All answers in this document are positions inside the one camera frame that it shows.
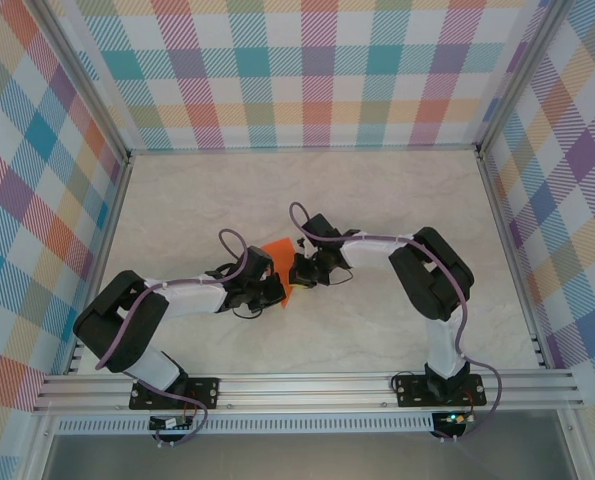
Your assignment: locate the orange cloth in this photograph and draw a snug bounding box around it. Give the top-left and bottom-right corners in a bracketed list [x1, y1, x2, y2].
[260, 238, 298, 309]

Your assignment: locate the brushed grey metal panel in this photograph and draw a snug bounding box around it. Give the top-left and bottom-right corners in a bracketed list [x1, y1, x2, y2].
[41, 432, 578, 480]

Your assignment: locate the left gripper thin black wire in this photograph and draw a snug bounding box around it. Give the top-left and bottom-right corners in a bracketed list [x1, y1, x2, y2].
[230, 303, 267, 321]

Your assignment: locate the gripper thin black wire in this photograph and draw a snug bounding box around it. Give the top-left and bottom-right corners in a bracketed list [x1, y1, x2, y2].
[230, 303, 267, 321]
[320, 266, 354, 288]

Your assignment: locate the right gripper thin black wire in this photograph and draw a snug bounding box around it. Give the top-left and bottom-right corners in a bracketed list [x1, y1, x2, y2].
[320, 266, 354, 288]

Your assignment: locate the aluminium mounting rail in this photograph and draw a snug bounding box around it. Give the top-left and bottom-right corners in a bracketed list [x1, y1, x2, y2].
[31, 368, 586, 414]

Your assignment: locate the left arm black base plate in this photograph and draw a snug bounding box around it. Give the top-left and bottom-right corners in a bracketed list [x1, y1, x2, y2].
[128, 377, 222, 411]

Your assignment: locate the long aluminium frame bar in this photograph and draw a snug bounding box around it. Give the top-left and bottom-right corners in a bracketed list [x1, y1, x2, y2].
[126, 143, 481, 155]

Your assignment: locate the slotted metal cable strip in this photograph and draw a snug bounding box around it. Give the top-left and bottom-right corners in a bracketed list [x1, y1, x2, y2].
[56, 417, 436, 435]

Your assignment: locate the aluminium frame side bar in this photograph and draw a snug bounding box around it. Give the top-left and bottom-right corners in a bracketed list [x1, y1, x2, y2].
[475, 149, 553, 371]
[64, 153, 134, 376]

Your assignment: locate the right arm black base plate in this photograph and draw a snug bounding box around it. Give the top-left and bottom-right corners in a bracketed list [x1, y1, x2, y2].
[394, 372, 487, 409]

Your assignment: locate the aluminium frame post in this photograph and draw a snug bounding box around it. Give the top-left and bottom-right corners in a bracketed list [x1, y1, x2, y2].
[473, 0, 573, 156]
[35, 0, 132, 164]

